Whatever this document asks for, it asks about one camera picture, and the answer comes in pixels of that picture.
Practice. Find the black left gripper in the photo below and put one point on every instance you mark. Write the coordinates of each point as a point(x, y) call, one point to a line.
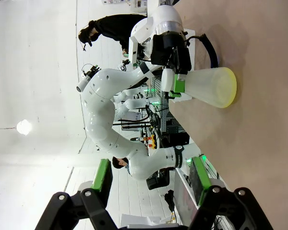
point(169, 50)

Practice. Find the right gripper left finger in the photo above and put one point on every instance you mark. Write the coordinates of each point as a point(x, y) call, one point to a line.
point(102, 179)

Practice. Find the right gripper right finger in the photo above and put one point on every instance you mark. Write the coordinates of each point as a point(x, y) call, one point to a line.
point(201, 177)

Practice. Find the white round flask cap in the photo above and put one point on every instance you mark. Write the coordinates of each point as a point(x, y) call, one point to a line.
point(167, 79)

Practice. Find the translucent plastic conical flask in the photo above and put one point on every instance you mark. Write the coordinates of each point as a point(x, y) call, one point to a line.
point(211, 87)

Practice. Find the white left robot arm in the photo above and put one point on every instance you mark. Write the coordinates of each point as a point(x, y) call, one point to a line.
point(103, 100)

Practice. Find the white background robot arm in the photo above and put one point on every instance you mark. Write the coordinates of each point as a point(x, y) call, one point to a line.
point(134, 103)

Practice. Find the operator person dark hair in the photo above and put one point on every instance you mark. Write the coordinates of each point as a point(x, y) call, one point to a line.
point(118, 164)

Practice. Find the black bag on floor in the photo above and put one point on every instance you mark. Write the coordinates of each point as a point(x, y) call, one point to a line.
point(158, 179)

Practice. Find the seated person in hoodie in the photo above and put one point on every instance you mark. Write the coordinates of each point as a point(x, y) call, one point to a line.
point(115, 26)

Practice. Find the round ceiling light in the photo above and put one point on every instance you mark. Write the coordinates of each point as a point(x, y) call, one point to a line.
point(24, 127)

